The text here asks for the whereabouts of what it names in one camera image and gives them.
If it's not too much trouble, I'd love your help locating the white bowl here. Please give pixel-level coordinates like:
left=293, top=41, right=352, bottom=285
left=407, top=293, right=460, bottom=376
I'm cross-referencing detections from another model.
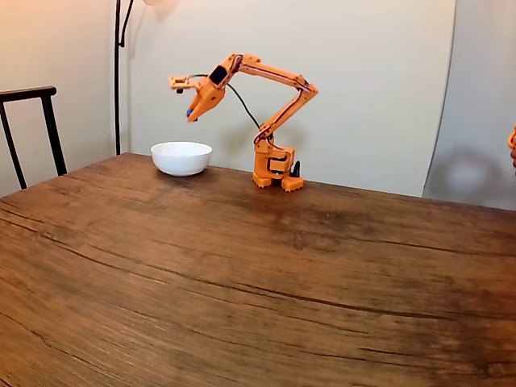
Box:
left=150, top=140, right=214, bottom=177

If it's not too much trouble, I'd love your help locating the black floor lamp pole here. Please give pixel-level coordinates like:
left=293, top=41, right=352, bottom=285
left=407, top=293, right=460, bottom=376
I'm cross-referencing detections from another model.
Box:
left=114, top=0, right=135, bottom=156

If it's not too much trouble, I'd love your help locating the white backdrop sheet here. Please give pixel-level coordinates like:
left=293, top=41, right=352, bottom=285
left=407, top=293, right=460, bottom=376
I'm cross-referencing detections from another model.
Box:
left=131, top=0, right=458, bottom=198

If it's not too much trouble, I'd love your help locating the black chair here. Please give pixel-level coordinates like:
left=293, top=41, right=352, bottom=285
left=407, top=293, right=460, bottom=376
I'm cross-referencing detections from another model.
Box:
left=0, top=85, right=69, bottom=190

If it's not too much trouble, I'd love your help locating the orange camera mount with camera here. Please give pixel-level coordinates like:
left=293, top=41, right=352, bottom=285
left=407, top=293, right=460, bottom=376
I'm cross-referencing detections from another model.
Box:
left=168, top=74, right=201, bottom=95

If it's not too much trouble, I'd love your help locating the black cable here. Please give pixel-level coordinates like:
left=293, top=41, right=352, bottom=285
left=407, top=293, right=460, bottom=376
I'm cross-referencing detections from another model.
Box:
left=187, top=72, right=263, bottom=132

